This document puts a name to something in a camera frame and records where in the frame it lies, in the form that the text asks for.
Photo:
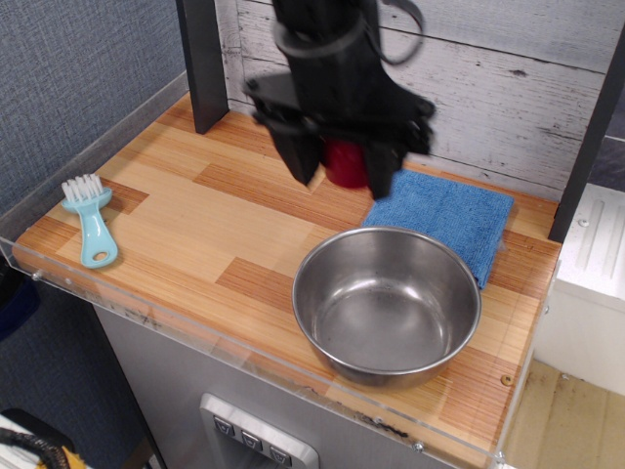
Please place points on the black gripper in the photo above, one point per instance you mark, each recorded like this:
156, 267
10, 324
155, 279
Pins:
336, 86

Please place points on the red plastic egg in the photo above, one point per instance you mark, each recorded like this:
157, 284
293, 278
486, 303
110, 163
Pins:
344, 164

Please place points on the stainless steel bowl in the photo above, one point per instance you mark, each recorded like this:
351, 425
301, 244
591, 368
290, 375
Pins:
385, 306

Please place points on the blue folded cloth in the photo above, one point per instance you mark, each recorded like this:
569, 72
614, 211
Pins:
467, 219

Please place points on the clear acrylic table guard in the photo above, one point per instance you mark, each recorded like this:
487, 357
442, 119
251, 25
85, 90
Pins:
210, 232

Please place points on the light blue scrub brush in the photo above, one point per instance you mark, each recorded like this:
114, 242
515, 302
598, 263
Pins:
85, 196

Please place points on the white cabinet at right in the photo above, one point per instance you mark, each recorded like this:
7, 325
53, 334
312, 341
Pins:
581, 332

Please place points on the silver button control panel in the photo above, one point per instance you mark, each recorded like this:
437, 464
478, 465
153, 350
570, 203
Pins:
242, 440

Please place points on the black and yellow bag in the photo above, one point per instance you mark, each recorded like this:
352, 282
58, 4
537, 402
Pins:
29, 442

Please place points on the dark left vertical post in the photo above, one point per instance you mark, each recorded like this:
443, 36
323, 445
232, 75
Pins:
204, 62

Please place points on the dark vertical post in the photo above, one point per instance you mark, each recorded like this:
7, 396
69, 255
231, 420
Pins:
204, 62
591, 144

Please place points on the dark right vertical post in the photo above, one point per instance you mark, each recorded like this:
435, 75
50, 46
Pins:
591, 144

